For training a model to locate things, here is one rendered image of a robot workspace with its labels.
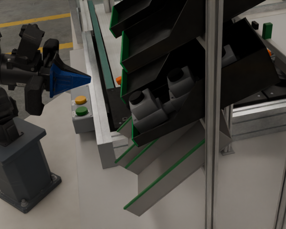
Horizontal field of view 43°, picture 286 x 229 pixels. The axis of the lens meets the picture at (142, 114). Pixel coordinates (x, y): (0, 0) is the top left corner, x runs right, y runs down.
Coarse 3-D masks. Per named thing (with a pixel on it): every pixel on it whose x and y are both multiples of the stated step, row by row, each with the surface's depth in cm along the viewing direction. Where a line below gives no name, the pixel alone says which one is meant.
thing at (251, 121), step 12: (240, 108) 113; (252, 108) 113; (264, 108) 112; (276, 108) 111; (240, 120) 111; (252, 120) 112; (264, 120) 113; (276, 120) 114; (240, 132) 114; (252, 132) 115; (264, 132) 116; (276, 132) 117; (120, 144) 108
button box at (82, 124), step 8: (80, 88) 133; (88, 88) 132; (72, 96) 129; (88, 96) 128; (72, 104) 125; (80, 104) 124; (88, 104) 124; (72, 112) 121; (88, 112) 119; (72, 120) 117; (80, 120) 118; (88, 120) 118; (80, 128) 119; (88, 128) 120
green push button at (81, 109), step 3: (78, 108) 120; (81, 108) 120; (84, 108) 120; (75, 111) 119; (78, 111) 119; (81, 111) 118; (84, 111) 118; (87, 111) 119; (78, 114) 118; (81, 114) 118
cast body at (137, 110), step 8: (136, 96) 67; (144, 96) 68; (152, 96) 69; (136, 104) 67; (144, 104) 66; (152, 104) 67; (160, 104) 69; (168, 104) 69; (136, 112) 67; (144, 112) 67; (152, 112) 68; (160, 112) 68; (168, 112) 70; (136, 120) 69; (144, 120) 68; (152, 120) 69; (160, 120) 69; (136, 128) 69; (144, 128) 69
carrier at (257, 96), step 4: (260, 92) 118; (252, 96) 116; (256, 96) 116; (260, 96) 116; (264, 96) 115; (240, 100) 115; (244, 100) 115; (248, 100) 114; (252, 100) 114; (256, 100) 114; (260, 100) 114; (264, 100) 115; (236, 104) 114; (240, 104) 114; (244, 104) 114; (248, 104) 114
